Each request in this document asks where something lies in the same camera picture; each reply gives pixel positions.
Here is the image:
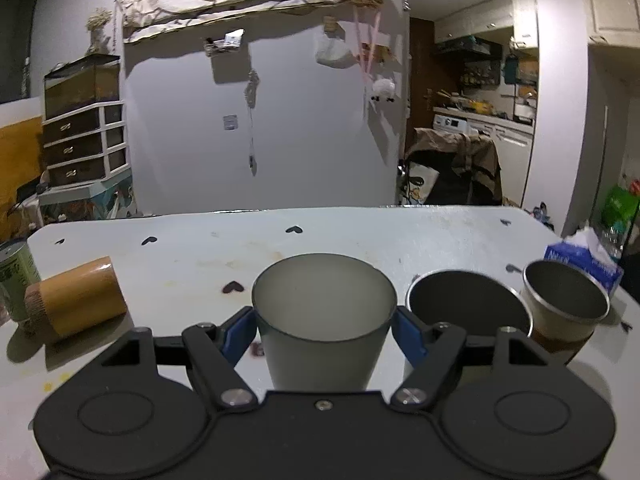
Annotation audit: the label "steel cup brown sleeve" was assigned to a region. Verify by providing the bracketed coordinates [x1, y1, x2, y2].
[521, 259, 611, 365]

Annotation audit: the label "white washing machine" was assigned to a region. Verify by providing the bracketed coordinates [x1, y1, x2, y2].
[433, 114, 469, 134]

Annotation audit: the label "dark grey upright cup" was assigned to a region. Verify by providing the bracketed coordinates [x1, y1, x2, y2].
[405, 270, 534, 350]

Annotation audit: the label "green plastic bag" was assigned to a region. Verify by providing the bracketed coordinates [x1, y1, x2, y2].
[600, 185, 639, 234]

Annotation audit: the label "blue tissue box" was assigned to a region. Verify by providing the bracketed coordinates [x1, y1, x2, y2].
[544, 226, 624, 296]

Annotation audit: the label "grey plastic cup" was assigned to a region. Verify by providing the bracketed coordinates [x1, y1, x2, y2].
[252, 254, 397, 392]

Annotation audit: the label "green tin can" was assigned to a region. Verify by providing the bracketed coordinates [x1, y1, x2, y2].
[0, 238, 40, 324]

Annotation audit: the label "brown bamboo cup lying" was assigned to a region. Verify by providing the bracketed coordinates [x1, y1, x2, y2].
[25, 257, 128, 344]

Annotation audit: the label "white drawer unit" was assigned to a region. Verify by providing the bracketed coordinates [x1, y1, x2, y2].
[42, 101, 130, 188]

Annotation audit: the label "white hanging bag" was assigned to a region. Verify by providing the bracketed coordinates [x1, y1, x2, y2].
[314, 32, 356, 68]

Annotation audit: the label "glass fish tank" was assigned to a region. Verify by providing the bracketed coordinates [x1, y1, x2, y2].
[43, 53, 120, 119]

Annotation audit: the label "chair with draped clothes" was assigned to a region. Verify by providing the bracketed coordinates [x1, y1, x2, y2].
[398, 128, 503, 206]

